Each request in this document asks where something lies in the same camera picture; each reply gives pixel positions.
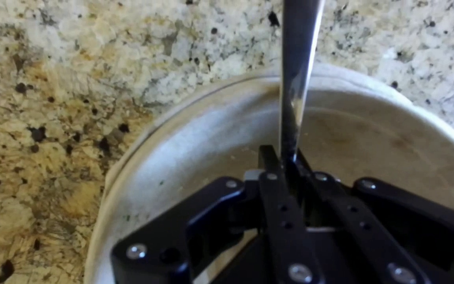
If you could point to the white ceramic bowl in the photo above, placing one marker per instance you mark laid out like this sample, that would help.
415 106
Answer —
93 247
196 143

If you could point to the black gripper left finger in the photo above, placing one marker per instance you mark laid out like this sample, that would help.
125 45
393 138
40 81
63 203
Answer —
221 231

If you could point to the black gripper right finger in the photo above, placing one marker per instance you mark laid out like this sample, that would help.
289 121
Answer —
394 242

